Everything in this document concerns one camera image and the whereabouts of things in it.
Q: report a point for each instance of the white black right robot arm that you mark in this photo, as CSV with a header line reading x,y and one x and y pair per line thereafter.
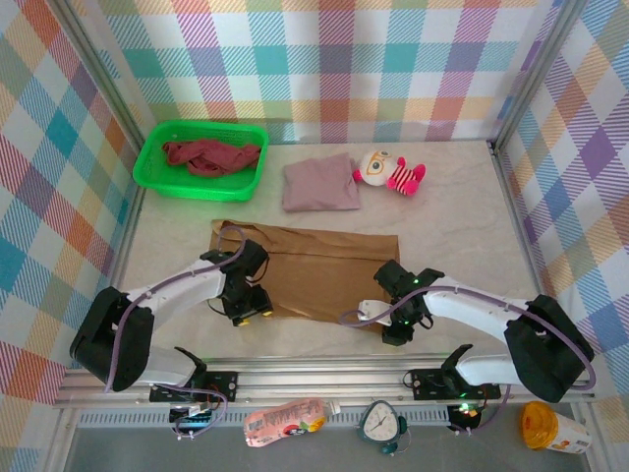
x,y
467,310

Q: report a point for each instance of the plush doll with glasses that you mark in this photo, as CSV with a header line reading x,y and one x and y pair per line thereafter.
x,y
376,169

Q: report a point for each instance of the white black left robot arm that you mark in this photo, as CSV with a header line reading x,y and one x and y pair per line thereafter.
x,y
187,295

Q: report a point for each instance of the cup with orange lid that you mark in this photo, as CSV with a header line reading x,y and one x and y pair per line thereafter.
x,y
545,425

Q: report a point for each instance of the aluminium side rail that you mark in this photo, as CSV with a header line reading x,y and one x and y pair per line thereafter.
x,y
131,221
511,196

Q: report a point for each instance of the tan tank top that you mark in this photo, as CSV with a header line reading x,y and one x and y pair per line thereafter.
x,y
319,265

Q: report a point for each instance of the green circuit board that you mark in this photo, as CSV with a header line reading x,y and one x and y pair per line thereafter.
x,y
194,420

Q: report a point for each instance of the aluminium corner post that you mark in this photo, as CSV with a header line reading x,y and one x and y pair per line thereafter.
x,y
538,64
100,64

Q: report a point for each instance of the teal alarm clock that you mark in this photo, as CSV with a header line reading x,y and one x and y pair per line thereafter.
x,y
378,423

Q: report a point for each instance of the pink snack pouch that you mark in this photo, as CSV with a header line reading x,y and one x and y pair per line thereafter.
x,y
285,423

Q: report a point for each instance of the long aluminium frame rail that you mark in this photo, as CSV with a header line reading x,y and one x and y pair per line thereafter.
x,y
319,381

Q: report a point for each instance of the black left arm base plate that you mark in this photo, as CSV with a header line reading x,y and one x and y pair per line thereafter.
x,y
223,383

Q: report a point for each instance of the small controller board with led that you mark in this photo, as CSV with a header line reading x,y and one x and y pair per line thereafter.
x,y
467,413

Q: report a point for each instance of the maroon tank top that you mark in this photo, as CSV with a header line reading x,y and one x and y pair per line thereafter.
x,y
206,157

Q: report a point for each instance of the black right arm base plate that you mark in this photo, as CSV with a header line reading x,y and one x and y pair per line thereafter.
x,y
427,383

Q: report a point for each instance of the mauve tank top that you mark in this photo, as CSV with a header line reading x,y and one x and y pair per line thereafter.
x,y
319,184

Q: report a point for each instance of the green plastic basket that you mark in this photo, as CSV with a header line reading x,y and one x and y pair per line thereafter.
x,y
147,172

